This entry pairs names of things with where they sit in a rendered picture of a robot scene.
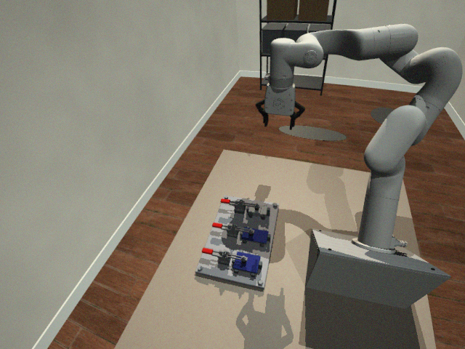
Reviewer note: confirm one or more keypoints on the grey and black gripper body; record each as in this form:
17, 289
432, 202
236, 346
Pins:
280, 101

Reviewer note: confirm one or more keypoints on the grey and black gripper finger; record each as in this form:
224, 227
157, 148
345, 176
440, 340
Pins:
261, 110
296, 115

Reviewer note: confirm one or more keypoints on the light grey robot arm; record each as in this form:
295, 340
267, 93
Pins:
440, 68

